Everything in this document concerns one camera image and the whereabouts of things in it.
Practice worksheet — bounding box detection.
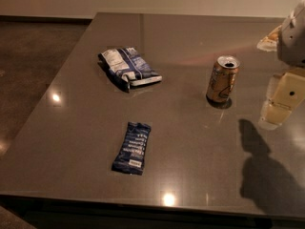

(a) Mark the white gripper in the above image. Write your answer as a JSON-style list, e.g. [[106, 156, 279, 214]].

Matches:
[[256, 0, 305, 131]]

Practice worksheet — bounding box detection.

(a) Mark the blue white chip bag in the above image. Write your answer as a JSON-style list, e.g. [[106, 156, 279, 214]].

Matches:
[[98, 47, 162, 93]]

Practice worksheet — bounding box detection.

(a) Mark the gold soda can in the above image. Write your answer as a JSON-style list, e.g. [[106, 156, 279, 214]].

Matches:
[[206, 55, 240, 104]]

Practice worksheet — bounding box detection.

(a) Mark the dark blue snack wrapper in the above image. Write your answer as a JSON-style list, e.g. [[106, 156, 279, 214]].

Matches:
[[112, 122, 151, 176]]

